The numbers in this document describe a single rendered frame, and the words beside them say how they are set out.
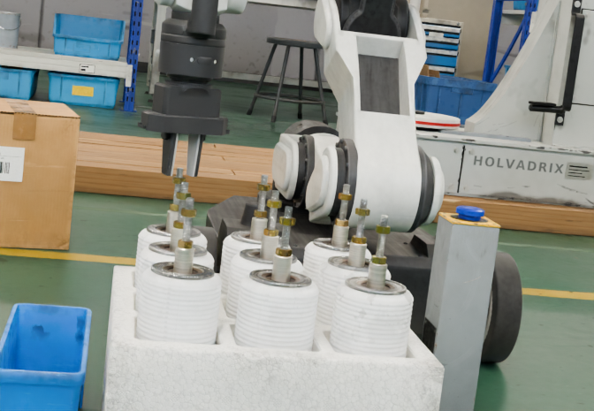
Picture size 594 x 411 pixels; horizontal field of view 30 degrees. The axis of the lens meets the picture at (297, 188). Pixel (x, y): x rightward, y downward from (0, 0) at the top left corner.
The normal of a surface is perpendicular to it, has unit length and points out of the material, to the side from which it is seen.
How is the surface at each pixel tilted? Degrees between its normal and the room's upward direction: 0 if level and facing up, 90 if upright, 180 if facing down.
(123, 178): 90
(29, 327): 88
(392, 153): 43
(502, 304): 73
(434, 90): 92
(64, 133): 90
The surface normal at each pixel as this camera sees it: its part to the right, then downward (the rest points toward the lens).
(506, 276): 0.16, -0.62
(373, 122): 0.20, -0.40
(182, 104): 0.51, 0.18
